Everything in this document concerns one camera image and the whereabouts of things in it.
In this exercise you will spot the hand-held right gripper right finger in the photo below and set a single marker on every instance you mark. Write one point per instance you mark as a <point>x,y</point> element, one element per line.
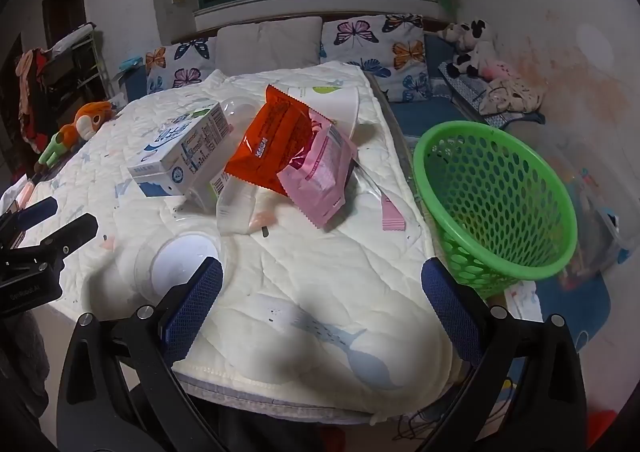
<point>450,302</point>

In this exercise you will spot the butterfly print pillow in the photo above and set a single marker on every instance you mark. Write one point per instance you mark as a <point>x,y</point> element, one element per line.
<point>370,46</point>
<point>175,61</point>

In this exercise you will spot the white blue milk carton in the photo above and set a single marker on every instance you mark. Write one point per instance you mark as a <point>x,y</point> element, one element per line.
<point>175,151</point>

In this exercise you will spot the orange plush toy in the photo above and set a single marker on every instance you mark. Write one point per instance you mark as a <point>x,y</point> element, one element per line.
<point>87,119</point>

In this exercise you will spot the dark wooden door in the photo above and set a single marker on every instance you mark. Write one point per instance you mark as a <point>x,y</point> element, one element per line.
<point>62,6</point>

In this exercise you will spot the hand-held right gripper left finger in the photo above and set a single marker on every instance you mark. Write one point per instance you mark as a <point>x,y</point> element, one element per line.
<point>200,302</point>

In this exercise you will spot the clear plastic storage box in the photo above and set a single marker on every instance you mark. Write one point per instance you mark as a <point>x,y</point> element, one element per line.
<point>590,222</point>

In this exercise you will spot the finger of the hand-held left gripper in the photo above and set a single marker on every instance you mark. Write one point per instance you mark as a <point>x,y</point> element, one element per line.
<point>75,233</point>
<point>32,213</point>

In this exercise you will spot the blue floor mat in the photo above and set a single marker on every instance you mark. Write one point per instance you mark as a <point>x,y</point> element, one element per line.
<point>585,302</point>

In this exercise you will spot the pink snack packet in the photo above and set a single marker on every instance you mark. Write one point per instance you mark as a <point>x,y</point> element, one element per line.
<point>315,171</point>

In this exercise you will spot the teal packet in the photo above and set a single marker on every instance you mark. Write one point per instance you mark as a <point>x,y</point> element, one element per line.
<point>131,62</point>

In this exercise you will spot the white paper cup green label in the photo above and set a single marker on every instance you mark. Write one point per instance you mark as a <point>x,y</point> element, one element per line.
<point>340,104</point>

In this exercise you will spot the large clear plastic cup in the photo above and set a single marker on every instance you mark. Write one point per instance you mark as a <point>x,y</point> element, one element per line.
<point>240,111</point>

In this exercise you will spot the green plastic basket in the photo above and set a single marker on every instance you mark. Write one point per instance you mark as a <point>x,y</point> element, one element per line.
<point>500,212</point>

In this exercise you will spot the white lidded plastic cup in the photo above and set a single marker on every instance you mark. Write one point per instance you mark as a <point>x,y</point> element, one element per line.
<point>182,257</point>

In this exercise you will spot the white printed quilt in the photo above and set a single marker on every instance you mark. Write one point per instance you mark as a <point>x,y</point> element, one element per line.
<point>300,282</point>

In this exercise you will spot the clothes rack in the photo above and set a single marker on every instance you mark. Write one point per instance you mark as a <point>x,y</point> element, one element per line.
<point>65,71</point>

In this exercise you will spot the pink plush toy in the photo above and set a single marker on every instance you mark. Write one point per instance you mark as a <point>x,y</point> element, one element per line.
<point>497,69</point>

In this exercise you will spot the beige spotted cloth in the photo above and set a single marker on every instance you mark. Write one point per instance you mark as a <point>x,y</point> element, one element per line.
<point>510,96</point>

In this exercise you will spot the pink striped wrapper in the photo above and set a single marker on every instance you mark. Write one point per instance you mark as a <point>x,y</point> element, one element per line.
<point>391,217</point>

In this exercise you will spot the small clear plastic cup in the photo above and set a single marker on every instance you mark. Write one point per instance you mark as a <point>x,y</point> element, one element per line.
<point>235,212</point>

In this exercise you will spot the black white cow plush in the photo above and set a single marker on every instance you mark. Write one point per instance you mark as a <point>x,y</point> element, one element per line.
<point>472,51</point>

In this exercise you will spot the grey pillow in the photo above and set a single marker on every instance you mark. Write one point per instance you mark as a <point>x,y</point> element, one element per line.
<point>270,46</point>

